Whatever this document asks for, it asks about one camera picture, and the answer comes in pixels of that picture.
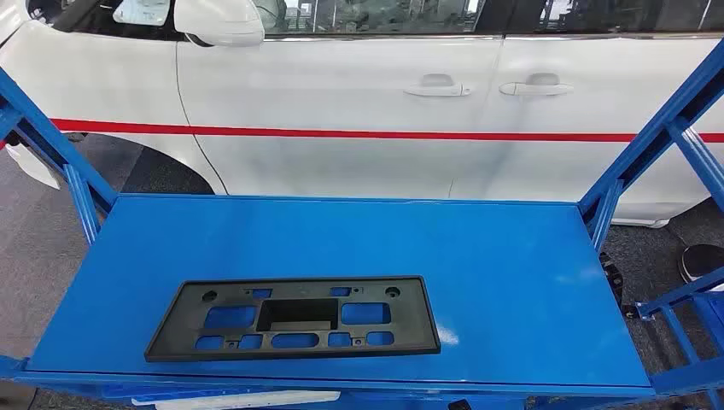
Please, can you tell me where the white car with red stripe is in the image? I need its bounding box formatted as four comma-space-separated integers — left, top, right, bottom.
0, 0, 724, 229

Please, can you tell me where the blue metal shelf rack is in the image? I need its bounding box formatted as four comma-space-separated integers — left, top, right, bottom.
636, 266, 724, 410
0, 39, 724, 410

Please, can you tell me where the black plastic license plate frame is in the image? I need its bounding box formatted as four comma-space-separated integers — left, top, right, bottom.
143, 275, 442, 364

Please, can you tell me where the round black stand base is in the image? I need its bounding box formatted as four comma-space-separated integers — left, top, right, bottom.
677, 243, 724, 285

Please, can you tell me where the white car side mirror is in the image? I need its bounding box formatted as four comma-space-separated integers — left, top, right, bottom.
173, 0, 266, 48

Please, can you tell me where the white car door handle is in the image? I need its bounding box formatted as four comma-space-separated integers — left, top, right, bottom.
499, 73, 575, 97
403, 73, 472, 98

